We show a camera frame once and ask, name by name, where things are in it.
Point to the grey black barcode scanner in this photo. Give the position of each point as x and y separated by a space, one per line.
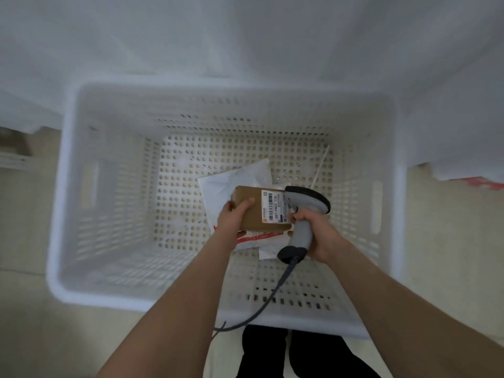
301 236

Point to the person's left thumb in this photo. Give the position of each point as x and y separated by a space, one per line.
245 205

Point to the person's right hand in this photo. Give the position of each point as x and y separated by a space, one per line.
325 234

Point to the person's left leg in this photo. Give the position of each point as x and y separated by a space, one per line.
263 354

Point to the person's right leg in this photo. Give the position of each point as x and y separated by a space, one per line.
323 360

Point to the red white packet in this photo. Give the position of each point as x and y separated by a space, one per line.
478 183

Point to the person's left forearm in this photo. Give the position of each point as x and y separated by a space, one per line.
173 310

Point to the thin white stick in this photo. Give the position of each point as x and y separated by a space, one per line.
321 166

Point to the person's right forearm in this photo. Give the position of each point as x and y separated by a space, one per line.
397 310

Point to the plain white mailer bag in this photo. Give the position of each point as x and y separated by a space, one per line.
236 177

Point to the small brown cardboard box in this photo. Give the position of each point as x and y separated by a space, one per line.
256 220

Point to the person's leg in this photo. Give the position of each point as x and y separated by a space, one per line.
263 354
323 360

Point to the person's left hand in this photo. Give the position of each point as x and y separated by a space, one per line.
228 224

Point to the person's right thumb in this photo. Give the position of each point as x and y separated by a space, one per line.
301 215

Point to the white perforated plastic crate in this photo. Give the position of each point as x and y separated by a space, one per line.
118 184

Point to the white mailer bag red stripe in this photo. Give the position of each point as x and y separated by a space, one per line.
260 240

